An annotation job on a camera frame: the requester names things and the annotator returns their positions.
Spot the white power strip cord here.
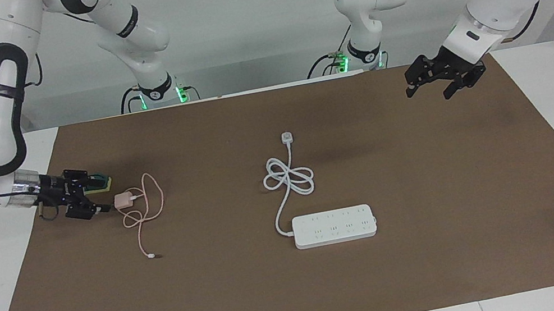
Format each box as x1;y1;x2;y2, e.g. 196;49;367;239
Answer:
255;128;324;240

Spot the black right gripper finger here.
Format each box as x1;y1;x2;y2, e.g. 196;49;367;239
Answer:
62;162;108;196
63;194;115;225

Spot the pink charger adapter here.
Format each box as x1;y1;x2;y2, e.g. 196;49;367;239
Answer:
113;190;134;211

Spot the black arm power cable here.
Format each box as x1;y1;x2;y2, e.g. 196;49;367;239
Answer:
116;84;147;115
299;26;360;81

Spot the white power strip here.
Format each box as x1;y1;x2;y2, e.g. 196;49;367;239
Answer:
290;202;380;251

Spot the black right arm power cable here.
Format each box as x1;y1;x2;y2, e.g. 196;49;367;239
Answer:
116;84;147;115

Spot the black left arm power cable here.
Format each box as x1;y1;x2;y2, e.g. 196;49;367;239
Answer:
299;26;360;81

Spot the brown table mat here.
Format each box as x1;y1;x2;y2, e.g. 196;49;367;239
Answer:
0;38;554;311

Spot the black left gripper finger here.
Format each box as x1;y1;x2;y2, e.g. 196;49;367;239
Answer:
439;65;492;102
399;54;441;99

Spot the pink charger cable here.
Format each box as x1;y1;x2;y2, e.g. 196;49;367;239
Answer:
114;170;175;264

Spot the green knife switch yellow base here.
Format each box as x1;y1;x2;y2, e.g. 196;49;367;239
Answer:
81;171;115;199

